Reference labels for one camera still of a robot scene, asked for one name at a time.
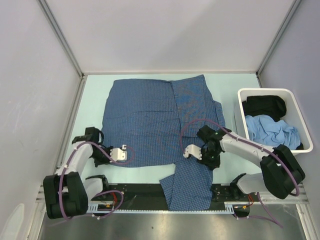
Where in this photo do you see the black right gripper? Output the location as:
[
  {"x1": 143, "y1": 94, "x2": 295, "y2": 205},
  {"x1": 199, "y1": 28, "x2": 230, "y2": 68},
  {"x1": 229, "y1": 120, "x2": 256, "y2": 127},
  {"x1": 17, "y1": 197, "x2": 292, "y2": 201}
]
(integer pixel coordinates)
[{"x1": 196, "y1": 146, "x2": 221, "y2": 171}]

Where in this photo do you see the blue plaid long sleeve shirt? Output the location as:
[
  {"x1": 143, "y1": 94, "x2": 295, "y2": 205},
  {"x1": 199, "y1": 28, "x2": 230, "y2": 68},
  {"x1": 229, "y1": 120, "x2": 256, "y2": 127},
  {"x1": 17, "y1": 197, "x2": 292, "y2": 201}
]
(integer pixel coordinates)
[{"x1": 102, "y1": 75, "x2": 226, "y2": 211}]

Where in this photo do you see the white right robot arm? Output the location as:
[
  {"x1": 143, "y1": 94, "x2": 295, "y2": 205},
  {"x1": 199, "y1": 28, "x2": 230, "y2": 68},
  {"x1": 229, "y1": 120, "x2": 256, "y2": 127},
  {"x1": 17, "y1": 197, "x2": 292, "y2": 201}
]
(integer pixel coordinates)
[{"x1": 196, "y1": 125, "x2": 306, "y2": 201}]

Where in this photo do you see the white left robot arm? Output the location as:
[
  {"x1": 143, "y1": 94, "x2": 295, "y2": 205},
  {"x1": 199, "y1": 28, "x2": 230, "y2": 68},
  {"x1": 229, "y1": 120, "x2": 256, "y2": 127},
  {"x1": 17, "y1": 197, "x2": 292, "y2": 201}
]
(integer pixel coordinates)
[{"x1": 43, "y1": 126, "x2": 111, "y2": 220}]

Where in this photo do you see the light blue garment in bin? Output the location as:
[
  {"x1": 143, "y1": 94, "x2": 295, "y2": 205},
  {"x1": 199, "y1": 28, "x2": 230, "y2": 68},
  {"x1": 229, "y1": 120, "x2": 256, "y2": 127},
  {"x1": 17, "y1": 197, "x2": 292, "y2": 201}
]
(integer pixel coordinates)
[{"x1": 245, "y1": 115, "x2": 304, "y2": 150}]

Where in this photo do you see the black garment in bin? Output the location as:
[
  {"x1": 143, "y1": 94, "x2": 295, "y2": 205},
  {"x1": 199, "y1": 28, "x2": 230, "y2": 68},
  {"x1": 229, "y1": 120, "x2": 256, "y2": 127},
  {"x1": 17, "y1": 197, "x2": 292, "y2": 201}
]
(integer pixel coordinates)
[{"x1": 242, "y1": 95, "x2": 287, "y2": 122}]

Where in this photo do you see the white plastic bin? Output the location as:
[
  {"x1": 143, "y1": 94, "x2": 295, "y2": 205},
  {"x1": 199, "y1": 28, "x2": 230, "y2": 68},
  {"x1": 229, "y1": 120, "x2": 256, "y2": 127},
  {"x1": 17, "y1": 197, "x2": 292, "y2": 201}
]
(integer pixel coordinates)
[{"x1": 234, "y1": 88, "x2": 314, "y2": 155}]

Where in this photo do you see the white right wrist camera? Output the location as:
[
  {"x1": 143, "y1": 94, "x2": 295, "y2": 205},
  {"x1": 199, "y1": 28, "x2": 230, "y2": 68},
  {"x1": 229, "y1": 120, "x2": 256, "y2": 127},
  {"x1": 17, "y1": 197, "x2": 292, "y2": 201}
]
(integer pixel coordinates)
[{"x1": 183, "y1": 144, "x2": 202, "y2": 161}]

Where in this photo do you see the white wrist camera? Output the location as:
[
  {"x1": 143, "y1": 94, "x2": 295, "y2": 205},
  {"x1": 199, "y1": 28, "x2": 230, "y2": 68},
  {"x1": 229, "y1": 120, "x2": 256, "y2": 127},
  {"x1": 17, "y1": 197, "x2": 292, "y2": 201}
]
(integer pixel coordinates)
[
  {"x1": 110, "y1": 144, "x2": 128, "y2": 162},
  {"x1": 183, "y1": 144, "x2": 202, "y2": 161}
]

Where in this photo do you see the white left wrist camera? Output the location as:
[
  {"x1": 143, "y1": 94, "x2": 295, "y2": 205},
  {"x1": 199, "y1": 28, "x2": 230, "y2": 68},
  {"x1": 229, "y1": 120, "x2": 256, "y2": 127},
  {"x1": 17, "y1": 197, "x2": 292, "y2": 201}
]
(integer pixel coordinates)
[{"x1": 110, "y1": 144, "x2": 128, "y2": 162}]

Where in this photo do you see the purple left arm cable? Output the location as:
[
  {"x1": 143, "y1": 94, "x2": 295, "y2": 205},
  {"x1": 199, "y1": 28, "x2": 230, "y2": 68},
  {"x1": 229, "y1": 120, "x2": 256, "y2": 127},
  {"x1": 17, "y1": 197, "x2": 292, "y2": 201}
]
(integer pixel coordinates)
[{"x1": 48, "y1": 142, "x2": 136, "y2": 227}]

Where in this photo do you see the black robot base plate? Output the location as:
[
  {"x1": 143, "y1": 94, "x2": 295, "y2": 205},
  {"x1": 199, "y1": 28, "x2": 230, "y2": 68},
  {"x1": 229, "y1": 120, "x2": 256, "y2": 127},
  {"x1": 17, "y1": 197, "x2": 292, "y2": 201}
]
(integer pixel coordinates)
[{"x1": 87, "y1": 183, "x2": 259, "y2": 217}]

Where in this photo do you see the white slotted cable duct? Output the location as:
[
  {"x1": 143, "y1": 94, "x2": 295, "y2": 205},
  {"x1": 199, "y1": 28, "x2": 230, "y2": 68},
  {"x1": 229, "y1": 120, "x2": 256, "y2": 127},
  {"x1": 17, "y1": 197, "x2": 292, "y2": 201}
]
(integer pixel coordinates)
[{"x1": 87, "y1": 202, "x2": 168, "y2": 212}]

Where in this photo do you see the left aluminium corner post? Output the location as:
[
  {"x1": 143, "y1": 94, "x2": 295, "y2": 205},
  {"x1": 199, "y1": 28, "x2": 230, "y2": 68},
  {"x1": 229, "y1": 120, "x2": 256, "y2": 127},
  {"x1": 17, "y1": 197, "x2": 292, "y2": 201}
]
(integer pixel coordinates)
[{"x1": 37, "y1": 0, "x2": 85, "y2": 78}]

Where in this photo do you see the aluminium corner post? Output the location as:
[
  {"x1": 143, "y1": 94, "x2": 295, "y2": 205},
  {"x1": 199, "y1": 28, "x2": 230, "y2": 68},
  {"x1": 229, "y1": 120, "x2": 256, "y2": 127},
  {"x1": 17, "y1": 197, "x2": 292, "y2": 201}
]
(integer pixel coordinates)
[
  {"x1": 255, "y1": 0, "x2": 303, "y2": 79},
  {"x1": 37, "y1": 0, "x2": 85, "y2": 78}
]

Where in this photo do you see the aluminium front rail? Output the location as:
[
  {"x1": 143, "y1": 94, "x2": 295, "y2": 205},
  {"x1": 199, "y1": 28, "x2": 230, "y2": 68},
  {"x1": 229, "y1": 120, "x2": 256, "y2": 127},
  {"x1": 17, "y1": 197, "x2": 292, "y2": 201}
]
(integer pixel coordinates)
[{"x1": 36, "y1": 183, "x2": 309, "y2": 206}]

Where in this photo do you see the right aluminium corner post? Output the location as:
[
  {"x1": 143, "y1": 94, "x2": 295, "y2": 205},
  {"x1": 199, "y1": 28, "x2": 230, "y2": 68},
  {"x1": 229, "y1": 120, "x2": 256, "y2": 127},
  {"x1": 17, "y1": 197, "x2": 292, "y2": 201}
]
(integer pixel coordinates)
[{"x1": 255, "y1": 0, "x2": 303, "y2": 79}]

